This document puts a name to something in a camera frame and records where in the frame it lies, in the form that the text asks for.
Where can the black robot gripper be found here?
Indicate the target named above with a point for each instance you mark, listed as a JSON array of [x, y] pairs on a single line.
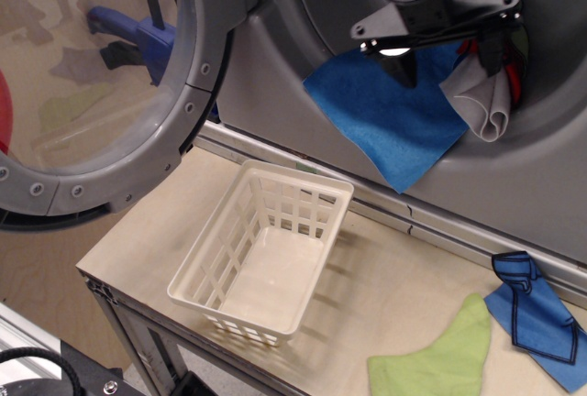
[[403, 26]]

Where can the grey felt cloth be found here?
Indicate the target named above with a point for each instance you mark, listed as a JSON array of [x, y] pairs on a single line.
[[482, 101]]

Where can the blue felt cloth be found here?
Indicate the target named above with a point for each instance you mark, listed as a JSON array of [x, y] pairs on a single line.
[[403, 131]]

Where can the red patterned cloth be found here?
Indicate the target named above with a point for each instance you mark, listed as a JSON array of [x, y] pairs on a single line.
[[511, 80]]

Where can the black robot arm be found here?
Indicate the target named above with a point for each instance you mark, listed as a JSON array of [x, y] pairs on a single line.
[[391, 35]]

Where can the grey washing machine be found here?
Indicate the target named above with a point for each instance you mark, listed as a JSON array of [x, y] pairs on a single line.
[[524, 191]]

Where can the white plastic laundry basket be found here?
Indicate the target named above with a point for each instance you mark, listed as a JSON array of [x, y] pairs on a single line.
[[254, 267]]

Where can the round washing machine door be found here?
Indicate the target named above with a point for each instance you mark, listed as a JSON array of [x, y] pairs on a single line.
[[88, 142]]

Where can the blue stitched cloth on table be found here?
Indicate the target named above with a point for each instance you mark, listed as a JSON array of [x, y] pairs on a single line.
[[536, 319]]

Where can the blue clamp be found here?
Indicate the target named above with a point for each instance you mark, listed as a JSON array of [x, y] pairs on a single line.
[[140, 43]]

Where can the green felt cloth on table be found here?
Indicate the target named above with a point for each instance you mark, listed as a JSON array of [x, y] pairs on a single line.
[[452, 365]]

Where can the red object at left edge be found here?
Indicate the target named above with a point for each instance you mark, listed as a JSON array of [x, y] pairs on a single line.
[[6, 115]]

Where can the aluminium table frame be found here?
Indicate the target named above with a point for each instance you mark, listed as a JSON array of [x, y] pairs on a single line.
[[174, 360]]

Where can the black metal base plate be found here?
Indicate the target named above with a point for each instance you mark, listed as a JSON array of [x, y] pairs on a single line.
[[62, 371]]

